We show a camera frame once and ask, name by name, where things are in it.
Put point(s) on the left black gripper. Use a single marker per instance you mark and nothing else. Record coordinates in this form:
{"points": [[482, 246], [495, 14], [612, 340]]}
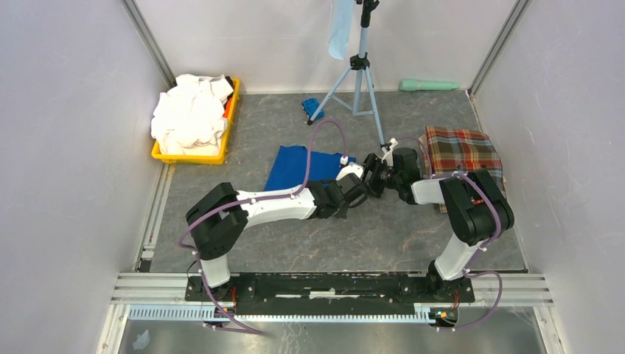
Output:
{"points": [[342, 213]]}

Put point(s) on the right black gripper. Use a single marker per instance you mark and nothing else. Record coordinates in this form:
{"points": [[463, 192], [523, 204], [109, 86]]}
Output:
{"points": [[372, 163]]}

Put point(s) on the blue printed t-shirt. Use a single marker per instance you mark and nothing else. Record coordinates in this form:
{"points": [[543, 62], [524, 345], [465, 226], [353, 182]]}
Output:
{"points": [[289, 167]]}

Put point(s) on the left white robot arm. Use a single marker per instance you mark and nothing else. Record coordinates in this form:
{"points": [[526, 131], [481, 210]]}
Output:
{"points": [[219, 218]]}

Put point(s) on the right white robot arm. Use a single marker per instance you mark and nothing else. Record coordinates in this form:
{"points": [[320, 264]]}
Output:
{"points": [[477, 210]]}

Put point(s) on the folded plaid shirt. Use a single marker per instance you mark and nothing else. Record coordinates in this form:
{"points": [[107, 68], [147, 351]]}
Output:
{"points": [[446, 150]]}

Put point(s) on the small blue object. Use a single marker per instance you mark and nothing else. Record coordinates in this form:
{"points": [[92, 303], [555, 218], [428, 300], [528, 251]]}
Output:
{"points": [[309, 106]]}

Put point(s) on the mint green cylinder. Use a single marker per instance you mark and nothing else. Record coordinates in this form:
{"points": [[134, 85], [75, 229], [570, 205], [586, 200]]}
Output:
{"points": [[426, 85]]}

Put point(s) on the light blue music stand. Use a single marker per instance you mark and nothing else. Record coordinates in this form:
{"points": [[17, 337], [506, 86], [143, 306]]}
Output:
{"points": [[361, 66]]}

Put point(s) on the yellow plastic tray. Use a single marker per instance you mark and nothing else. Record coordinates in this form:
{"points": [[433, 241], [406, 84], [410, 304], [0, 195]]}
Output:
{"points": [[215, 151]]}

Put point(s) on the orange garment in tray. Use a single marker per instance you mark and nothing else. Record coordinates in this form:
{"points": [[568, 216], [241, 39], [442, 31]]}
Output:
{"points": [[228, 106]]}

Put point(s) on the white crumpled garment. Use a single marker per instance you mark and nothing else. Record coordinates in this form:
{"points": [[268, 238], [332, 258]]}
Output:
{"points": [[190, 112]]}

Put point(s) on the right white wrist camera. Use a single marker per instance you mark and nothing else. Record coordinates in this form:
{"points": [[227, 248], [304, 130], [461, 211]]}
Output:
{"points": [[388, 149]]}

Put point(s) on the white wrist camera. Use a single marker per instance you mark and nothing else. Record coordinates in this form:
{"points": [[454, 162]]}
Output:
{"points": [[348, 167], [388, 149]]}

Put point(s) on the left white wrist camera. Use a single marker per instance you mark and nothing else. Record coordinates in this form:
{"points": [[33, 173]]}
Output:
{"points": [[348, 167]]}

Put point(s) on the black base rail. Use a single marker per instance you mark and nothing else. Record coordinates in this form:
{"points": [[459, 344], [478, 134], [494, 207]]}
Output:
{"points": [[309, 294]]}

